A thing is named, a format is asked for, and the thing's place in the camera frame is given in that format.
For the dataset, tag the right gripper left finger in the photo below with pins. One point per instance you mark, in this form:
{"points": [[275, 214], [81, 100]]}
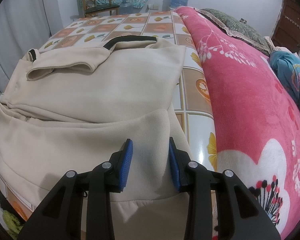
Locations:
{"points": [[59, 214]]}

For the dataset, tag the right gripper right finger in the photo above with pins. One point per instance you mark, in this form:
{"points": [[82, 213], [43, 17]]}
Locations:
{"points": [[239, 215]]}

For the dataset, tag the beige zip jacket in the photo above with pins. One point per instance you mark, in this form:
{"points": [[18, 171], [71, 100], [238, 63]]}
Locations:
{"points": [[71, 108]]}

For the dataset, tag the pink floral blanket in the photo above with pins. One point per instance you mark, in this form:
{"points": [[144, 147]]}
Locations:
{"points": [[257, 123]]}

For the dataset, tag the orange patterned bed sheet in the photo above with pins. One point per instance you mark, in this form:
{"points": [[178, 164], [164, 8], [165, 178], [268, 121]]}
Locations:
{"points": [[189, 106]]}

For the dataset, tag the blue floral cloth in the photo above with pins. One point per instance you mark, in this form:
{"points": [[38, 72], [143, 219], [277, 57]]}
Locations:
{"points": [[286, 66]]}

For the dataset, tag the grey green quilt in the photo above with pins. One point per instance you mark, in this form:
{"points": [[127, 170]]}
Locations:
{"points": [[234, 28]]}

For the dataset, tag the brown wooden door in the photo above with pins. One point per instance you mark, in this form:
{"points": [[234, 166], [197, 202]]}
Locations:
{"points": [[287, 29]]}

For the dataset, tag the white curtain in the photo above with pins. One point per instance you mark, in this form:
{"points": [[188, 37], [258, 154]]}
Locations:
{"points": [[24, 24]]}

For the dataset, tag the spare water jug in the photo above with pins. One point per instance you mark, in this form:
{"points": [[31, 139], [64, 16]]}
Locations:
{"points": [[126, 7]]}

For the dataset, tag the wooden chair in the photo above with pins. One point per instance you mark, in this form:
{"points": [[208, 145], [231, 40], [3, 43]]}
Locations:
{"points": [[92, 8]]}

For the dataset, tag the wall power socket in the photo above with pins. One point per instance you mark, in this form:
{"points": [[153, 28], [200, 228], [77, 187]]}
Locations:
{"points": [[153, 7]]}

